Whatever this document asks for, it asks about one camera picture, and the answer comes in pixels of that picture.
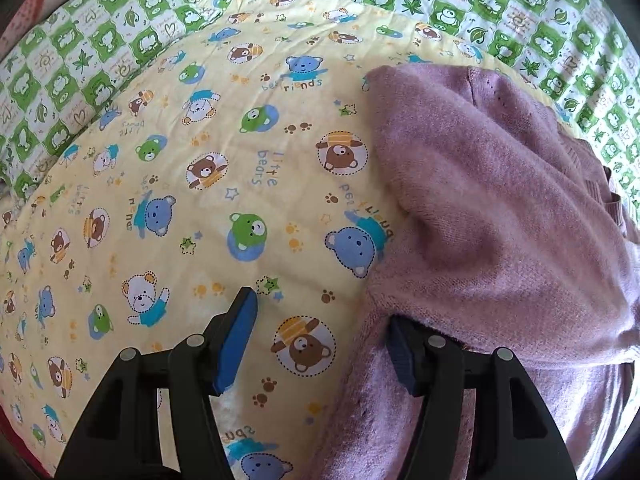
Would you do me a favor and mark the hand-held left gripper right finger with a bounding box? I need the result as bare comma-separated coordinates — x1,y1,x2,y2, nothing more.
385,314,578,480

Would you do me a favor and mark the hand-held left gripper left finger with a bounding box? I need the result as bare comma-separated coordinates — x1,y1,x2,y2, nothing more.
54,286,259,480

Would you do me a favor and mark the purple knit sweater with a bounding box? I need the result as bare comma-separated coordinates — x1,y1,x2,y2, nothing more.
310,63,640,480

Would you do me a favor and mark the yellow bear-print blanket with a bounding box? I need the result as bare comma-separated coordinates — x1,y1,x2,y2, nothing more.
0,0,576,480

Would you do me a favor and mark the dark red cloth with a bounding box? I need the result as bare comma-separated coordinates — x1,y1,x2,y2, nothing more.
0,417,51,476

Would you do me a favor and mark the small green checked pillow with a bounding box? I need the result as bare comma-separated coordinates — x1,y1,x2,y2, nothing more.
0,0,241,201

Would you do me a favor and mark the green checkered pillow back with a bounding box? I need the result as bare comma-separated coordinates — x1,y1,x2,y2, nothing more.
305,0,640,201

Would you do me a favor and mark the red and white floral blanket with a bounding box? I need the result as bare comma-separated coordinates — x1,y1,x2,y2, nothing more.
0,0,66,46

